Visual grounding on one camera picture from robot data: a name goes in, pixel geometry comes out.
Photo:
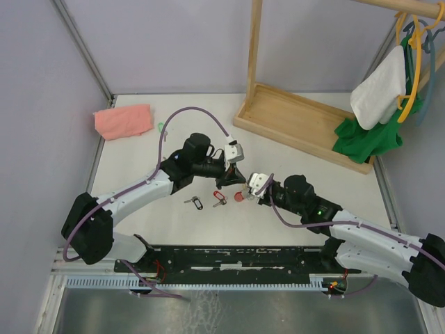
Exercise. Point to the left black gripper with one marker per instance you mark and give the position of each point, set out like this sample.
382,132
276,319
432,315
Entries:
232,176

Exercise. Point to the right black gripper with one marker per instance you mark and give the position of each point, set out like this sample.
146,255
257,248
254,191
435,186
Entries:
264,200

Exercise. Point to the red handled keyring holder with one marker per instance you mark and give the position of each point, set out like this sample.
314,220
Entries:
243,194

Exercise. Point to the black tag key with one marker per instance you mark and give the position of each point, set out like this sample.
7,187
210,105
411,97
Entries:
196,201

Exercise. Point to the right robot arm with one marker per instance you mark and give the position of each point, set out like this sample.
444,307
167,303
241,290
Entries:
354,243

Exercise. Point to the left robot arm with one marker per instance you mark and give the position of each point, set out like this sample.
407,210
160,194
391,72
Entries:
90,225

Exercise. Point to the red tag key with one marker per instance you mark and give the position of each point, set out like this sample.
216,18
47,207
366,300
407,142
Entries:
220,197

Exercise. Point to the wooden clothes rack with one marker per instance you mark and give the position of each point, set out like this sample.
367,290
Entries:
297,121

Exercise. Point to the green shirt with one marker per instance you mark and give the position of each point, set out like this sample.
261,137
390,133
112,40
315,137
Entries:
359,144

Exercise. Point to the pink folded cloth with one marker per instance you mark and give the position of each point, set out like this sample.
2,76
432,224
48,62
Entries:
123,122

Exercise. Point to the white towel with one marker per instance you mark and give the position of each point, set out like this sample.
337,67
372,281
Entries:
374,100

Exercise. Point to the yellow hanger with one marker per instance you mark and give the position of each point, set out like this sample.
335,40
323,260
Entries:
410,37

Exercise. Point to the teal hanger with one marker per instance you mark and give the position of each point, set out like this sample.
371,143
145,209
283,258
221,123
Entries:
427,79

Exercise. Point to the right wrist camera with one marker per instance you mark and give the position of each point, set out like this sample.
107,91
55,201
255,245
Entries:
258,184

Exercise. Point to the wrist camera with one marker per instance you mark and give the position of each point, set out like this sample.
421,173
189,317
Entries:
233,152
258,184

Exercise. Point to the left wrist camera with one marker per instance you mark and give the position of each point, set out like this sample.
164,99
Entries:
233,152

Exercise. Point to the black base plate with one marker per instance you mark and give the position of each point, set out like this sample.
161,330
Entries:
237,264

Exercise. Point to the white slotted cable duct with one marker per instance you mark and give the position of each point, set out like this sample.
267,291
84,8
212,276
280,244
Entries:
310,283

